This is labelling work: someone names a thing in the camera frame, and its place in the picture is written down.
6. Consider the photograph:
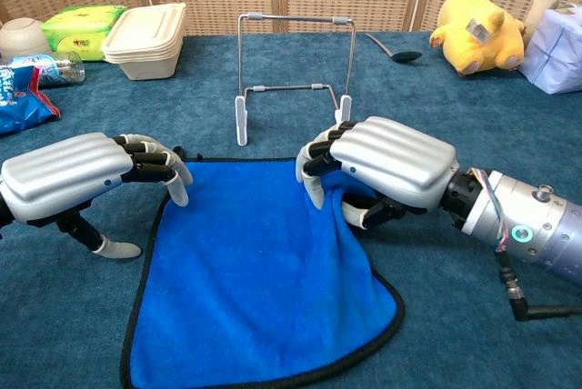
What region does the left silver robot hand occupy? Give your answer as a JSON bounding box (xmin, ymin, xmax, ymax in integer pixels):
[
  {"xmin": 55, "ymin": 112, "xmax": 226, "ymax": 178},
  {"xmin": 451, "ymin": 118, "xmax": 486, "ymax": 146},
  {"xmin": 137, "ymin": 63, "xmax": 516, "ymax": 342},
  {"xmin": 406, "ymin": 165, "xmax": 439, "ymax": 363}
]
[{"xmin": 0, "ymin": 132, "xmax": 195, "ymax": 261}]

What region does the blue microfiber cloth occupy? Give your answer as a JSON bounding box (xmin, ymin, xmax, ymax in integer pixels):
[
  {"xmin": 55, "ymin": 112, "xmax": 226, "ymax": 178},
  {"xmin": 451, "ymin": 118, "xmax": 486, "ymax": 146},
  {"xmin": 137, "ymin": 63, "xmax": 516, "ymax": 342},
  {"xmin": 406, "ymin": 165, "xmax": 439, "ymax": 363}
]
[{"xmin": 120, "ymin": 145, "xmax": 406, "ymax": 389}]

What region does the blue snack bag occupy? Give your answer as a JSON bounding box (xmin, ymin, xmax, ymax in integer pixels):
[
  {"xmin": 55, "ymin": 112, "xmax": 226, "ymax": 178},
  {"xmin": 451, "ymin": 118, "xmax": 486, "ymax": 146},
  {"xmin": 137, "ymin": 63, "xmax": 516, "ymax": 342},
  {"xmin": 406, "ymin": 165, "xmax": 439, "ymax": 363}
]
[{"xmin": 0, "ymin": 64, "xmax": 62, "ymax": 136}]

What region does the green tissue pack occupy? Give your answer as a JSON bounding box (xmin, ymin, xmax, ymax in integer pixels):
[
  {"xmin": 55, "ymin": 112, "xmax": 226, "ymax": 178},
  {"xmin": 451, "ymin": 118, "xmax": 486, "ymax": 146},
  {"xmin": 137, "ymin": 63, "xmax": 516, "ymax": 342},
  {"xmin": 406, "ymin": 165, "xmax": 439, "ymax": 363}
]
[{"xmin": 40, "ymin": 4, "xmax": 128, "ymax": 63}]

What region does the white wet wipes pack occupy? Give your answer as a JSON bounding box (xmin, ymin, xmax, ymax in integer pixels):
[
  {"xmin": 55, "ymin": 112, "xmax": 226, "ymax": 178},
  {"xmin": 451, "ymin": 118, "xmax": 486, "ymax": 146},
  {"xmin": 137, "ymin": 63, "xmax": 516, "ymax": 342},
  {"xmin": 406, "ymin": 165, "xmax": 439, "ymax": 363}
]
[{"xmin": 517, "ymin": 3, "xmax": 582, "ymax": 95}]

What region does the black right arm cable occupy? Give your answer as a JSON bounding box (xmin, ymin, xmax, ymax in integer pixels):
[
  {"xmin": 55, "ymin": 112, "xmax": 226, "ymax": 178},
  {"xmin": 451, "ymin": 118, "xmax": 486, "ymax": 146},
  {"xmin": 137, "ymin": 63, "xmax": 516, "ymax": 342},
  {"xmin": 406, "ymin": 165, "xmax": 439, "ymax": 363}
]
[{"xmin": 495, "ymin": 250, "xmax": 582, "ymax": 324}]

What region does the dark teal table cloth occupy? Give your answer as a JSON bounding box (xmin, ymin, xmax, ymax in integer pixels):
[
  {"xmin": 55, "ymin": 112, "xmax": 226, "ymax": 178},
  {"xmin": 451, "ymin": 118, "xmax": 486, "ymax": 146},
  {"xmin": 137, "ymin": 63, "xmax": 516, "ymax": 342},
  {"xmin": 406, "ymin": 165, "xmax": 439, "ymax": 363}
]
[{"xmin": 0, "ymin": 30, "xmax": 582, "ymax": 389}]

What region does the white wire stand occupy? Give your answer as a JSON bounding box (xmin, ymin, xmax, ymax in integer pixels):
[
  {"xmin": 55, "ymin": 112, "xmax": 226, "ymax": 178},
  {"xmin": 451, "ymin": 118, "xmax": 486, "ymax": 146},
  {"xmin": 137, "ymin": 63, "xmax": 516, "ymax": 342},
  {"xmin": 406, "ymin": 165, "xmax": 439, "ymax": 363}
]
[{"xmin": 234, "ymin": 13, "xmax": 356, "ymax": 148}]

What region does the yellow plush toy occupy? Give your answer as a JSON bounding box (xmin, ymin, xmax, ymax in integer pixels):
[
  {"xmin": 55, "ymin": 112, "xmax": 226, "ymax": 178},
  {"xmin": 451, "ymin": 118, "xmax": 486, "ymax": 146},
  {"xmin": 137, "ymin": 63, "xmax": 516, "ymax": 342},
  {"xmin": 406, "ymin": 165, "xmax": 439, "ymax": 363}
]
[{"xmin": 428, "ymin": 0, "xmax": 527, "ymax": 77}]

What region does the clear plastic snack bottle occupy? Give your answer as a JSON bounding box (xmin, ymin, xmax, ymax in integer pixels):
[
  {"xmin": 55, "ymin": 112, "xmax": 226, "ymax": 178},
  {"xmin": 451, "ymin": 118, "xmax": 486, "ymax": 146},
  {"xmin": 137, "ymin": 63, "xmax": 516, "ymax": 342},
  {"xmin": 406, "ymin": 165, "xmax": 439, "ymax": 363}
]
[{"xmin": 8, "ymin": 51, "xmax": 86, "ymax": 89}]

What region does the beige bowl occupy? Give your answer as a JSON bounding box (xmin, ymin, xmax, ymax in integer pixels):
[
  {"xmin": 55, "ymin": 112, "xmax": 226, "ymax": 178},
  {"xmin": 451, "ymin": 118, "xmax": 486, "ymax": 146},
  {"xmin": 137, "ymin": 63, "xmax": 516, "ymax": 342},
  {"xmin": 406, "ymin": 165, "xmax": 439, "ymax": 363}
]
[{"xmin": 0, "ymin": 17, "xmax": 54, "ymax": 65}]

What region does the dark metal spoon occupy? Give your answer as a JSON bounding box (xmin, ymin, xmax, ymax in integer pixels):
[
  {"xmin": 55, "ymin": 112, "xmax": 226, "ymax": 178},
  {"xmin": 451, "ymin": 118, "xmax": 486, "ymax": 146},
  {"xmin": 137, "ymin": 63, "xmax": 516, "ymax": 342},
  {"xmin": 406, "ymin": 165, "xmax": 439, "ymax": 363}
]
[{"xmin": 365, "ymin": 32, "xmax": 423, "ymax": 64}]

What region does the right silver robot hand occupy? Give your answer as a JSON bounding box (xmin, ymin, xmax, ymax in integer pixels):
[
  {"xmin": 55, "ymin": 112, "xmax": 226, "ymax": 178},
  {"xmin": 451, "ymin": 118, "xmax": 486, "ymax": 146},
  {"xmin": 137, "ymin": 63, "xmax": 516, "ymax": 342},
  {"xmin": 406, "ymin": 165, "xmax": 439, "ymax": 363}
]
[{"xmin": 295, "ymin": 115, "xmax": 459, "ymax": 231}]

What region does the baby bottle with blue cap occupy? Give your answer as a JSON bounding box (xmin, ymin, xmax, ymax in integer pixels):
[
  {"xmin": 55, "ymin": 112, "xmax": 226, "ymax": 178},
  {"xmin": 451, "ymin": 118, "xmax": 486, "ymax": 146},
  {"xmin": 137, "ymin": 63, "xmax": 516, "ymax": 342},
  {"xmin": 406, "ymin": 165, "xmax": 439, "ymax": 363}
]
[{"xmin": 522, "ymin": 0, "xmax": 577, "ymax": 47}]

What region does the beige lidded lunch box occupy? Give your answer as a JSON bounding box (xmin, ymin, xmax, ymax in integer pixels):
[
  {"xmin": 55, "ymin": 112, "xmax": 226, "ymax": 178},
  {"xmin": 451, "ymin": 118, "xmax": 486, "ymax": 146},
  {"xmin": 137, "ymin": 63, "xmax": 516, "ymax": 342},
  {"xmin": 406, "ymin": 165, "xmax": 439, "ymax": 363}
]
[{"xmin": 101, "ymin": 2, "xmax": 187, "ymax": 82}]

